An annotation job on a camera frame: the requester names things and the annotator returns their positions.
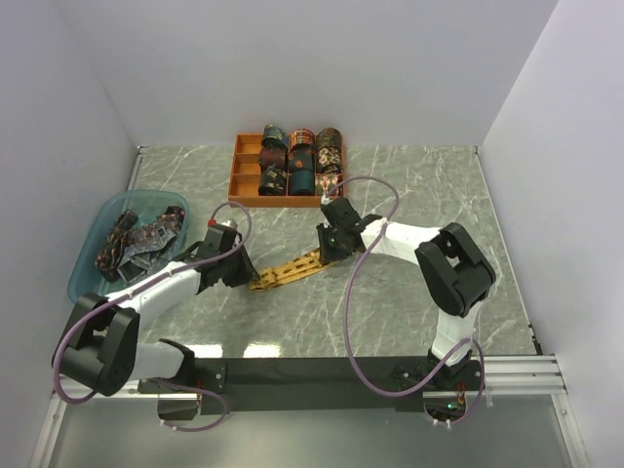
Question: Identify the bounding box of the red green paisley rolled tie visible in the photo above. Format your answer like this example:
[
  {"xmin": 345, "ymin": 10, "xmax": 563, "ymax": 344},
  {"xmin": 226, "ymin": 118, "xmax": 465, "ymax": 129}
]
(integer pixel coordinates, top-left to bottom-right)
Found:
[{"xmin": 315, "ymin": 174, "xmax": 341, "ymax": 197}]

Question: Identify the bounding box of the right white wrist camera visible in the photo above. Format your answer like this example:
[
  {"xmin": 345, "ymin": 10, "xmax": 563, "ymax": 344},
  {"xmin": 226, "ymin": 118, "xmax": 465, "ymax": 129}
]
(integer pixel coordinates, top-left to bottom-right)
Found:
[{"xmin": 320, "ymin": 193, "xmax": 334, "ymax": 206}]

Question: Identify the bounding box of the red patterned rolled tie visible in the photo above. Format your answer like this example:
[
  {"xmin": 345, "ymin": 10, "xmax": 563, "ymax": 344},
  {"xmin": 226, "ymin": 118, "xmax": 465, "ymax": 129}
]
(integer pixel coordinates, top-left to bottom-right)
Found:
[{"xmin": 289, "ymin": 128, "xmax": 316, "ymax": 151}]

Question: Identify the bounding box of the aluminium rail frame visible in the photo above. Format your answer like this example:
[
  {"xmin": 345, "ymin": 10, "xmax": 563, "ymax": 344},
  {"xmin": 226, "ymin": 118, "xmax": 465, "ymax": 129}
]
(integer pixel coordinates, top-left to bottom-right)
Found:
[{"xmin": 26, "ymin": 144, "xmax": 584, "ymax": 468}]

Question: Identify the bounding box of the black gold rolled tie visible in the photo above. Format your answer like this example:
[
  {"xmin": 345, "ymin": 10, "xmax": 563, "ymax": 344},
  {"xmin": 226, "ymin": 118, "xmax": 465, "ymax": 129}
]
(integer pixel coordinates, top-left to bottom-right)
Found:
[{"xmin": 257, "ymin": 165, "xmax": 287, "ymax": 196}]

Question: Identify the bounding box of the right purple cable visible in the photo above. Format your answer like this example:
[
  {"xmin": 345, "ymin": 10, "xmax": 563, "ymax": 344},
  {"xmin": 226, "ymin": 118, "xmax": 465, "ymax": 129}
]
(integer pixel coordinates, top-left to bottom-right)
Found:
[{"xmin": 324, "ymin": 176, "xmax": 487, "ymax": 433}]

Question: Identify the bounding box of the brown floral rolled tie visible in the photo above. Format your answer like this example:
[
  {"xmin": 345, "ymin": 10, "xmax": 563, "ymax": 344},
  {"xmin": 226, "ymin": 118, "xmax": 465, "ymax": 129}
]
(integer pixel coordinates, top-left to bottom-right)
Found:
[{"xmin": 316, "ymin": 147, "xmax": 342, "ymax": 174}]

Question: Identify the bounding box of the yellow beetle print tie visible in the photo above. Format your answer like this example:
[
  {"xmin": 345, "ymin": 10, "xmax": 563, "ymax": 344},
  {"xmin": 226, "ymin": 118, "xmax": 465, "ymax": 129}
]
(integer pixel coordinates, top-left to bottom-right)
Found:
[{"xmin": 249, "ymin": 249, "xmax": 333, "ymax": 292}]

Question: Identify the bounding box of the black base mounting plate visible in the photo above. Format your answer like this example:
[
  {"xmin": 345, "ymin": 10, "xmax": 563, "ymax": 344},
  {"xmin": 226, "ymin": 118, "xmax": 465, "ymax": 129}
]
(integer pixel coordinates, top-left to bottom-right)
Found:
[{"xmin": 158, "ymin": 356, "xmax": 483, "ymax": 420}]

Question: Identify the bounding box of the brown patterned rolled tie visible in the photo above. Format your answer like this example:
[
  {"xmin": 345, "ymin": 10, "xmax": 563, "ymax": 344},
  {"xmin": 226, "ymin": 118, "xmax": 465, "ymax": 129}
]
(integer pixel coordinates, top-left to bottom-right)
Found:
[{"xmin": 316, "ymin": 127, "xmax": 342, "ymax": 150}]

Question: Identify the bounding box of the teal plain rolled tie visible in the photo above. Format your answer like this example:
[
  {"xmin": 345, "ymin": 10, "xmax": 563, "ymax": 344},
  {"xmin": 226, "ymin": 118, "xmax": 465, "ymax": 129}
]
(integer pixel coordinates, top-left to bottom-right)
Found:
[{"xmin": 288, "ymin": 170, "xmax": 316, "ymax": 196}]

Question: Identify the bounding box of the teal plastic basin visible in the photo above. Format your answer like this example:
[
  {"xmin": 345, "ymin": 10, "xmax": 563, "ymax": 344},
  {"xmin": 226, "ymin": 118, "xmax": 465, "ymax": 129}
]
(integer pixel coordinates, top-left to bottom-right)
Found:
[{"xmin": 67, "ymin": 190, "xmax": 190, "ymax": 302}]

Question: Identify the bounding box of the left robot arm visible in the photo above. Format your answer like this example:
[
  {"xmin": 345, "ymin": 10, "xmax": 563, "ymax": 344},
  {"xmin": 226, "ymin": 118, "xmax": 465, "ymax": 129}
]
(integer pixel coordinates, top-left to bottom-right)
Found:
[{"xmin": 52, "ymin": 221, "xmax": 258, "ymax": 396}]

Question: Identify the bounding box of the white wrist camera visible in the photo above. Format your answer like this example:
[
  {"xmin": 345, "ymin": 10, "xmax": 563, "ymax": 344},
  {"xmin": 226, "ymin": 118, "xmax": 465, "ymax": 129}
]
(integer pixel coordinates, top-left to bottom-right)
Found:
[
  {"xmin": 320, "ymin": 193, "xmax": 334, "ymax": 206},
  {"xmin": 207, "ymin": 218, "xmax": 238, "ymax": 234}
]

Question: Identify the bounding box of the orange wooden compartment tray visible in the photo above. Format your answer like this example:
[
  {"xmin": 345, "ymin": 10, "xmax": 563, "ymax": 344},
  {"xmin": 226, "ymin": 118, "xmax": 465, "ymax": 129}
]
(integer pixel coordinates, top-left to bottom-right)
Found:
[{"xmin": 228, "ymin": 128, "xmax": 346, "ymax": 208}]

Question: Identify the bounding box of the black red dotted tie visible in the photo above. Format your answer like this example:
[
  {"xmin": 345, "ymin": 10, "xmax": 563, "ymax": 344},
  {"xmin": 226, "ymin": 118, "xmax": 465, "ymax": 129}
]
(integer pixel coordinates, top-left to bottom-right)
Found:
[{"xmin": 95, "ymin": 210, "xmax": 137, "ymax": 283}]

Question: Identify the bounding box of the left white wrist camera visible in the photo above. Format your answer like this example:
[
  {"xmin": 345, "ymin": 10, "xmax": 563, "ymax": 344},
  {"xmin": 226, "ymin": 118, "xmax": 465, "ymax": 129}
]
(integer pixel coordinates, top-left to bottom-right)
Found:
[{"xmin": 207, "ymin": 218, "xmax": 238, "ymax": 234}]

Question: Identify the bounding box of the dark green rolled tie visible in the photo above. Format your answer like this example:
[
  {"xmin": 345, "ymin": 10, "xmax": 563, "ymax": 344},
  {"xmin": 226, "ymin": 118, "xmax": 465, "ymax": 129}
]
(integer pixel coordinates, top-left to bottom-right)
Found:
[{"xmin": 261, "ymin": 124, "xmax": 290, "ymax": 150}]

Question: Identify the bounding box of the grey blue patterned tie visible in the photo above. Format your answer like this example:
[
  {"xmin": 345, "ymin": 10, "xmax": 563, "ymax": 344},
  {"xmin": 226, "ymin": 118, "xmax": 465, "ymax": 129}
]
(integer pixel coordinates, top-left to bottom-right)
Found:
[{"xmin": 117, "ymin": 246, "xmax": 172, "ymax": 285}]

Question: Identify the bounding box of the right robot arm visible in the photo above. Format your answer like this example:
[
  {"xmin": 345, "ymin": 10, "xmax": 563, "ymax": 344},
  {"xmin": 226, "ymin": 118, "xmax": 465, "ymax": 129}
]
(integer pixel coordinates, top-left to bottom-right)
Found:
[{"xmin": 317, "ymin": 197, "xmax": 496, "ymax": 398}]

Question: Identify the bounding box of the maroon rolled tie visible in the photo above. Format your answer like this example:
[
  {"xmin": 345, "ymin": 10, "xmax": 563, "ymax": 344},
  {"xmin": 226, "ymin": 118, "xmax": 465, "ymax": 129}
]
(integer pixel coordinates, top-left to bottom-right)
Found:
[{"xmin": 257, "ymin": 147, "xmax": 287, "ymax": 172}]

